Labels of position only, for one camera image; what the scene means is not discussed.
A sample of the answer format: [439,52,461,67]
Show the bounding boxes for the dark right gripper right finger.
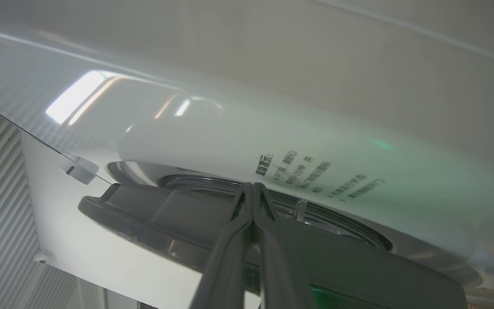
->
[253,183,316,309]

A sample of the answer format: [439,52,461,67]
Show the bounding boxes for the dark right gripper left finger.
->
[190,183,254,309]

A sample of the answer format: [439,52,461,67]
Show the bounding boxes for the dark round washing machine door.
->
[78,174,468,309]

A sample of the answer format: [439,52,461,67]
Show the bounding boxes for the white front-load washing machine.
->
[0,25,494,301]

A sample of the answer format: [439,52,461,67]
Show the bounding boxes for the white round ceiling sensor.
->
[60,155,100,185]

